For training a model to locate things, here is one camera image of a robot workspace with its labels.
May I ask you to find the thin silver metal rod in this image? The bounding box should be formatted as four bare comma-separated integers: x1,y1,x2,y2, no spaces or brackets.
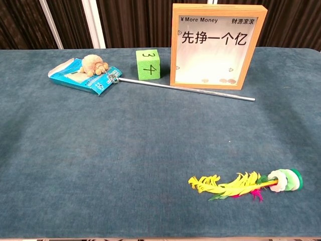
117,77,256,102

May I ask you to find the teal table cloth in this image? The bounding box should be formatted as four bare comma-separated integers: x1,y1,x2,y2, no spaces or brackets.
0,46,321,239

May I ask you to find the green foam number cube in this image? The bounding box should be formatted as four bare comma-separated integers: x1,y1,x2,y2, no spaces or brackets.
135,49,162,81

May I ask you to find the tan plush turtle toy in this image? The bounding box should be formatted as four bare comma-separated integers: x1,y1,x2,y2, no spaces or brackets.
79,54,110,77

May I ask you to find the blue cardboard product box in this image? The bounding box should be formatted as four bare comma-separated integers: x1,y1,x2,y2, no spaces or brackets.
48,58,123,96

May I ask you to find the yellow feather shuttlecock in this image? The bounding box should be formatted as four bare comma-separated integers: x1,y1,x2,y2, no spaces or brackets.
188,168,304,202

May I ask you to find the dark brown pleated curtain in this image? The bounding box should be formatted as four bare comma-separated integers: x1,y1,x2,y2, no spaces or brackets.
0,0,321,50

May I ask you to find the wooden frame coin bank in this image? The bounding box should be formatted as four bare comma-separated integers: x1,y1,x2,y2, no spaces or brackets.
170,3,268,90

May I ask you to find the silver key ring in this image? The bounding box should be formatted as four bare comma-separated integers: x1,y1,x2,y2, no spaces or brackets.
106,72,120,85

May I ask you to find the wide white frame post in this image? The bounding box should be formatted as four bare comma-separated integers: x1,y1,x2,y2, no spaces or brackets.
82,0,106,49

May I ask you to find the thin white frame post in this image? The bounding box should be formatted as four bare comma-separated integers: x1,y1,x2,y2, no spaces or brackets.
39,0,64,50

